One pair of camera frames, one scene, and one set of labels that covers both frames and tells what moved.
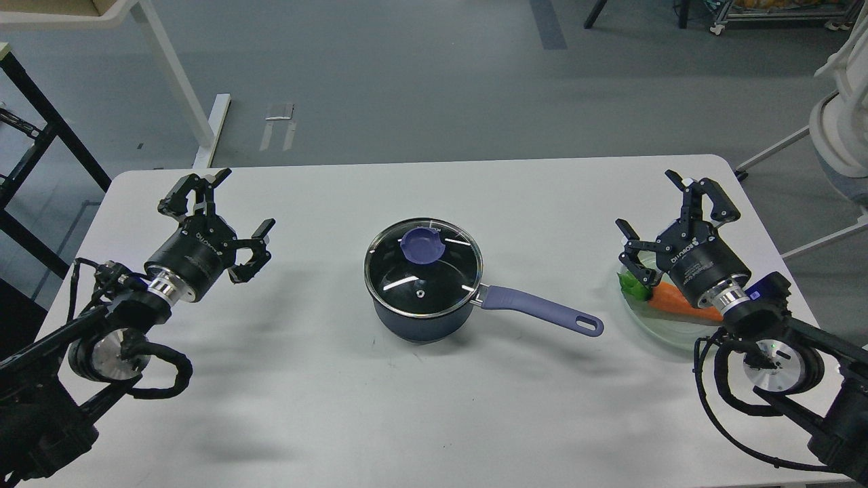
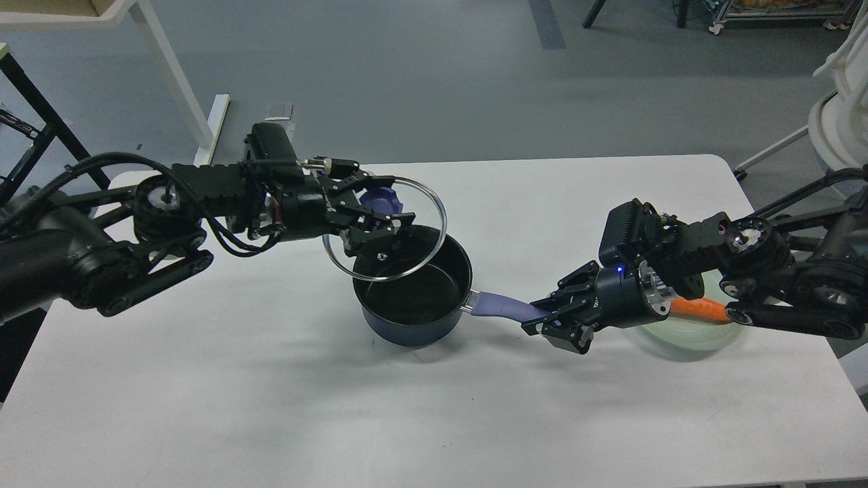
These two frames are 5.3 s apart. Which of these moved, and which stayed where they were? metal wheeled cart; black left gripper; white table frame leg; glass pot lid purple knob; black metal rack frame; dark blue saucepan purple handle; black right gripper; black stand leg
Moved: black left gripper; black right gripper; glass pot lid purple knob; dark blue saucepan purple handle
Stayed: black stand leg; black metal rack frame; metal wheeled cart; white table frame leg
